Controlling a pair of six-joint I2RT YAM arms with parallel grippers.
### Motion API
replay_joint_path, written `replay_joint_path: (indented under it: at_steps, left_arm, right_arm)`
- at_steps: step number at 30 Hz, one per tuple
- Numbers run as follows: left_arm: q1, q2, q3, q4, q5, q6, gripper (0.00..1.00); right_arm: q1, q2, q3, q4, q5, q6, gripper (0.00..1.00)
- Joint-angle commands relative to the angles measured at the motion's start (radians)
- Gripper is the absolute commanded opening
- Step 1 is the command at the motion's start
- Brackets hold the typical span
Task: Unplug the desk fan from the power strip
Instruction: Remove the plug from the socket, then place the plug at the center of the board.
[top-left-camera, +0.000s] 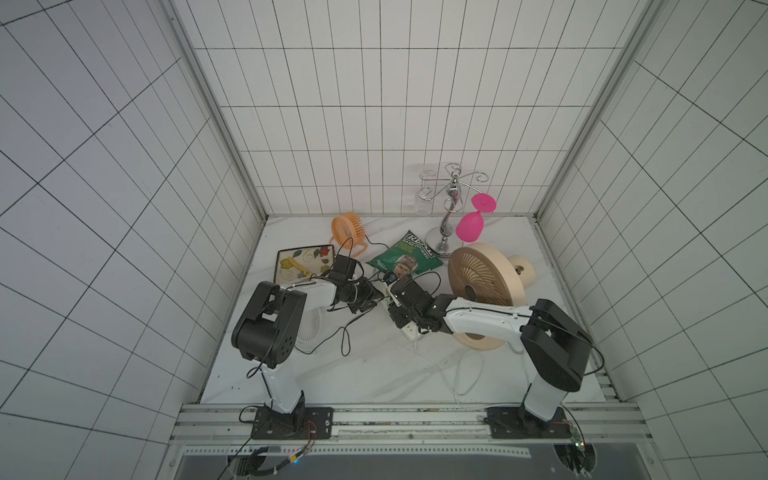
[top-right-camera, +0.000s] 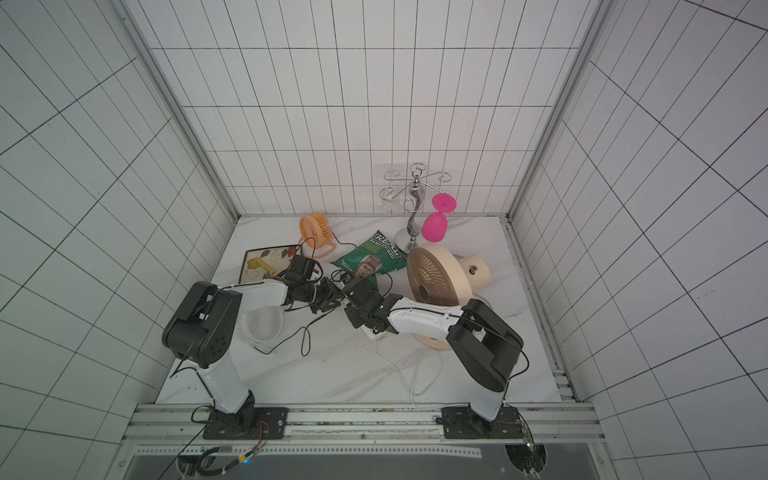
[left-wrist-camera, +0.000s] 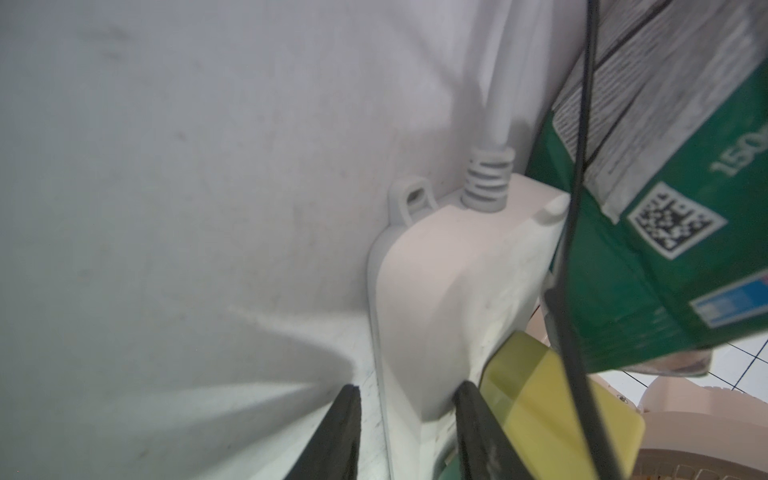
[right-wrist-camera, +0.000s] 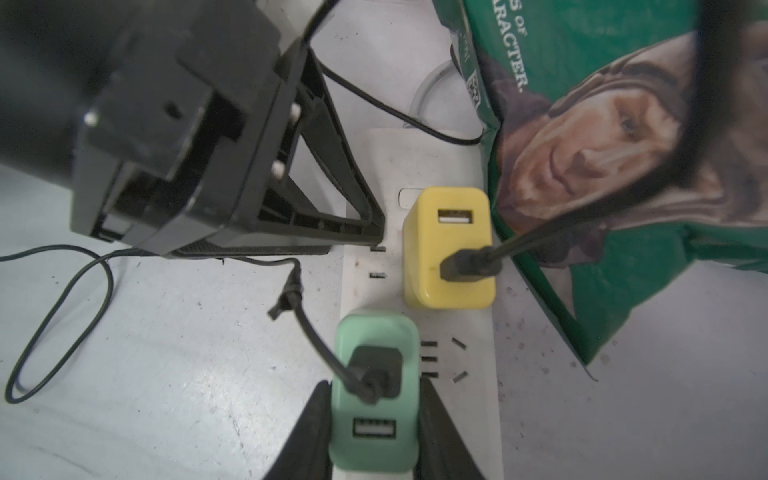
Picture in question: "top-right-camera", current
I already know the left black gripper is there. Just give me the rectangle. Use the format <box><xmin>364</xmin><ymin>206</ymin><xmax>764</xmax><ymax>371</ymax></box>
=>
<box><xmin>297</xmin><ymin>279</ymin><xmax>345</xmax><ymax>316</ymax></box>

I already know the black white-fan cable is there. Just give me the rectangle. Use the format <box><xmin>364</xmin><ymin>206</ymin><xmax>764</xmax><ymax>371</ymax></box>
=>
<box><xmin>254</xmin><ymin>308</ymin><xmax>343</xmax><ymax>358</ymax></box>

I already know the large beige desk fan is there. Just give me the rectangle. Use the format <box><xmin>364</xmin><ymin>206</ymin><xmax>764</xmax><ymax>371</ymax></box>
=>
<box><xmin>394</xmin><ymin>243</ymin><xmax>493</xmax><ymax>351</ymax></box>

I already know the white power strip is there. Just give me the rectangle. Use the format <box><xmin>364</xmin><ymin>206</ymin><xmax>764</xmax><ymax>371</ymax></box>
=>
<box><xmin>358</xmin><ymin>325</ymin><xmax>388</xmax><ymax>342</ymax></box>

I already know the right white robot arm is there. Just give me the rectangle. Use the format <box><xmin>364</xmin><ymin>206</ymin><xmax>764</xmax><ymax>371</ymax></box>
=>
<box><xmin>342</xmin><ymin>279</ymin><xmax>525</xmax><ymax>438</ymax></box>

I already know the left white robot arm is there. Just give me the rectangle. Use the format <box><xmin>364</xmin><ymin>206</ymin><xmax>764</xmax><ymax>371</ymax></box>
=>
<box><xmin>161</xmin><ymin>254</ymin><xmax>343</xmax><ymax>440</ymax></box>

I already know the small orange desk fan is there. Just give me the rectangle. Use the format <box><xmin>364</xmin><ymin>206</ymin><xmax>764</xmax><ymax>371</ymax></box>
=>
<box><xmin>299</xmin><ymin>212</ymin><xmax>337</xmax><ymax>259</ymax></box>

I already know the green chip bag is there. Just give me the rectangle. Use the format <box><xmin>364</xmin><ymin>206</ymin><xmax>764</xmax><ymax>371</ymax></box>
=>
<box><xmin>332</xmin><ymin>230</ymin><xmax>407</xmax><ymax>290</ymax></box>

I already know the silver glass holder stand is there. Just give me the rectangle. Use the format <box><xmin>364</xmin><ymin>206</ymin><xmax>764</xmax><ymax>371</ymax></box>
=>
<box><xmin>379</xmin><ymin>163</ymin><xmax>452</xmax><ymax>256</ymax></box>

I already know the pink plastic wine glass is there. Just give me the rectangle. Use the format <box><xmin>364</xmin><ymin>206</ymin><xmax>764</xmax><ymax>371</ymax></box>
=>
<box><xmin>421</xmin><ymin>193</ymin><xmax>457</xmax><ymax>243</ymax></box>

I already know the black orange-fan cable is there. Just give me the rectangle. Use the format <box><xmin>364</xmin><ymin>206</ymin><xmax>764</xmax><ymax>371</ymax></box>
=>
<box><xmin>320</xmin><ymin>232</ymin><xmax>361</xmax><ymax>283</ymax></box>

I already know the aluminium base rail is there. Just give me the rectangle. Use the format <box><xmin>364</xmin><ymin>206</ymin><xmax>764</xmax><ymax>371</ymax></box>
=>
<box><xmin>119</xmin><ymin>403</ymin><xmax>606</xmax><ymax>464</ymax></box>

